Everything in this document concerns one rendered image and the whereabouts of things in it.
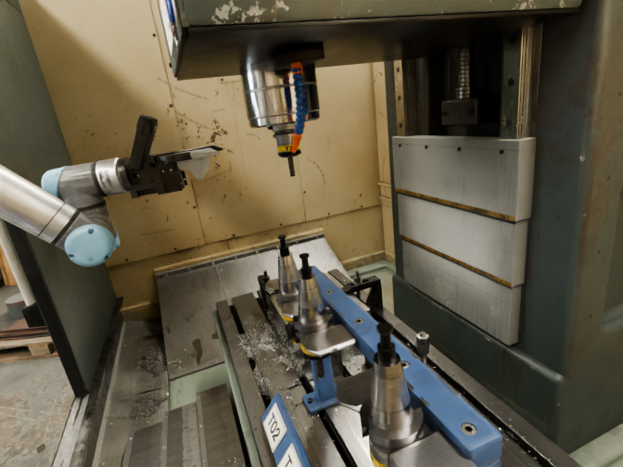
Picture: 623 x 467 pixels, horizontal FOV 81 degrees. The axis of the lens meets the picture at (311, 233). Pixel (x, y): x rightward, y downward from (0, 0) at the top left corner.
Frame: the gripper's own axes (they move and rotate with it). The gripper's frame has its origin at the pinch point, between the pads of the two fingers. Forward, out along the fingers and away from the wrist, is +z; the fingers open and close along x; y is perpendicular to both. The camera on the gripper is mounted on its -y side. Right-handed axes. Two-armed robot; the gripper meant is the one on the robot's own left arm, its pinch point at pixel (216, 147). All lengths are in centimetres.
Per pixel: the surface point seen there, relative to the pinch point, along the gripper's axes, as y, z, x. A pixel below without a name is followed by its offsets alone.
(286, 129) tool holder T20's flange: -1.4, 15.6, 3.2
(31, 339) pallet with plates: 126, -187, -193
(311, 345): 26.4, 9.9, 40.4
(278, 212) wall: 43, 14, -103
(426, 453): 27, 17, 60
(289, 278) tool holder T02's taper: 22.6, 9.2, 25.3
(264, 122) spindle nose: -3.5, 11.1, 6.2
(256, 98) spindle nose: -8.3, 10.4, 5.7
